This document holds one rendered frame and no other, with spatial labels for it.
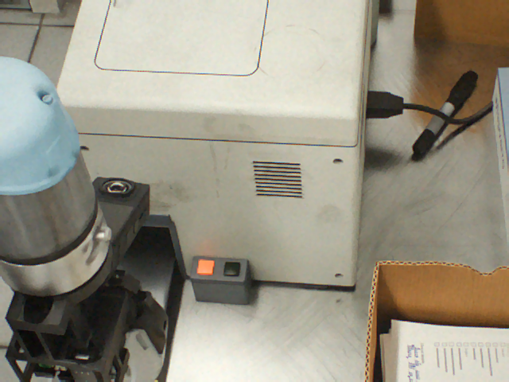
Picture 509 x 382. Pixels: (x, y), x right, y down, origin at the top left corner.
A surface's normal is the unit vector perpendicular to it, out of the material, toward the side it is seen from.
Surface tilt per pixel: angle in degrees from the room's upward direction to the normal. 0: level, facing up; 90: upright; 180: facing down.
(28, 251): 90
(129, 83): 0
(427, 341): 2
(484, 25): 91
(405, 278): 89
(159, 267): 0
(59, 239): 90
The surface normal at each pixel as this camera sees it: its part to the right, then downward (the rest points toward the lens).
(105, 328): -0.07, -0.57
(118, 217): 0.07, -0.88
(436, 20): -0.23, 0.81
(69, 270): 0.54, 0.67
